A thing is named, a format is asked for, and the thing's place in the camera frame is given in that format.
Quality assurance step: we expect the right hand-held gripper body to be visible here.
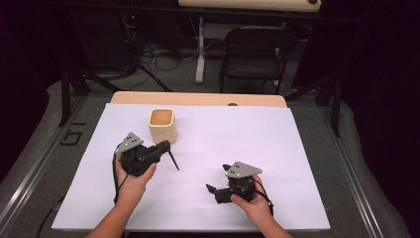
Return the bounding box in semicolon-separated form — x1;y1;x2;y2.
222;161;263;201

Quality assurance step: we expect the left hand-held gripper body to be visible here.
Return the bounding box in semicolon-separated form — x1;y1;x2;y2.
113;132;163;178

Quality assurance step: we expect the black pen with gold end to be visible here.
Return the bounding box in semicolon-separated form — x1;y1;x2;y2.
166;150;180;173

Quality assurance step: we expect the cream square pen holder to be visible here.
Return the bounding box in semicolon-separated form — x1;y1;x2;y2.
148;108;178;145

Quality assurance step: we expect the person's right hand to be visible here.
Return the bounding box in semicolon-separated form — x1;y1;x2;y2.
230;175;274;226

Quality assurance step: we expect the person's left hand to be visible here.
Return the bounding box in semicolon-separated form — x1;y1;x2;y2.
115;162;158;206

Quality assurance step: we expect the white paper sheet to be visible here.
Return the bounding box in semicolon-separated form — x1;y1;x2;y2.
51;102;332;232

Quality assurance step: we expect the black metal stand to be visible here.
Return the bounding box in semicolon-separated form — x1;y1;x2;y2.
284;74;343;139
58;60;124;129

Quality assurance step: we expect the white desk leg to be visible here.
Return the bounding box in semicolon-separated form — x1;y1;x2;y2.
194;15;207;84

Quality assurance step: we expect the black folding chair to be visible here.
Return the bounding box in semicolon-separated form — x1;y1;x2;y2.
218;25;299;96

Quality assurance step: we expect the cream desk top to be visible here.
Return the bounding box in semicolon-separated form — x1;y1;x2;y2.
177;0;323;14

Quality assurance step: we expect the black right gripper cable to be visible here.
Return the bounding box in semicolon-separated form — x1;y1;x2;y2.
251;178;275;218

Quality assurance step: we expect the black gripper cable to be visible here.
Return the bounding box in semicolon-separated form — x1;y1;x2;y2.
112;152;131;205
251;178;275;218

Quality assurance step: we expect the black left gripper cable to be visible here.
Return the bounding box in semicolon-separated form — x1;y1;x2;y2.
112;152;131;205

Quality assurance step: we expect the tangle of floor cables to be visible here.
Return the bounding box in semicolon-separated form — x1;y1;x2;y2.
124;13;220;93

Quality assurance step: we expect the aluminium rail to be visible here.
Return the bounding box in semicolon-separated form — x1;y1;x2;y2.
319;105;384;238
0;95;87;234

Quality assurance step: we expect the black floor cable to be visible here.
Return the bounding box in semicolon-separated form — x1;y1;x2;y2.
35;194;67;238

